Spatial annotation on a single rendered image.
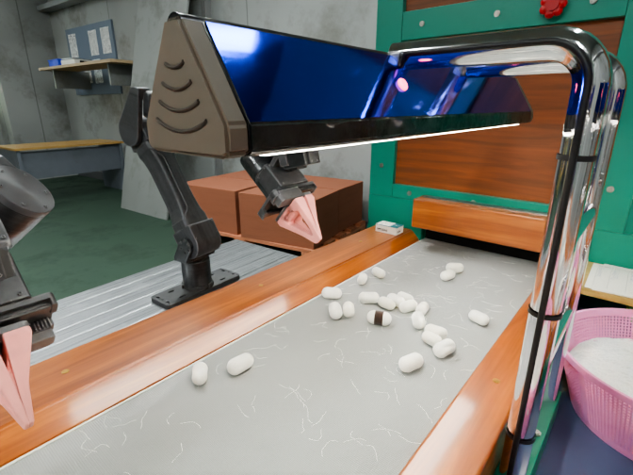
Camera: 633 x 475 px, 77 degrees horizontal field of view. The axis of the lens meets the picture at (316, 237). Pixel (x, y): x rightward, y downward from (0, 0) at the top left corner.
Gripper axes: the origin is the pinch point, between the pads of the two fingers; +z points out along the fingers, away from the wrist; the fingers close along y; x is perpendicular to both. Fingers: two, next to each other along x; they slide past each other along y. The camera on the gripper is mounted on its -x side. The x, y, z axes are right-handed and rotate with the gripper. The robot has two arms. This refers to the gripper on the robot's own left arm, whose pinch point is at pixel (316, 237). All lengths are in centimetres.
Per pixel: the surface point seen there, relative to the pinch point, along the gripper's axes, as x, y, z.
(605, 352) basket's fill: -16.8, 16.2, 39.7
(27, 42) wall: 353, 163, -580
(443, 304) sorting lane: -2.8, 12.6, 21.3
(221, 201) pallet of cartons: 162, 126, -120
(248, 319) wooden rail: 9.1, -13.9, 5.0
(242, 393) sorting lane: 3.2, -24.2, 14.2
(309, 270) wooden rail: 10.8, 4.9, 1.4
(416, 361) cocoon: -7.1, -7.2, 23.9
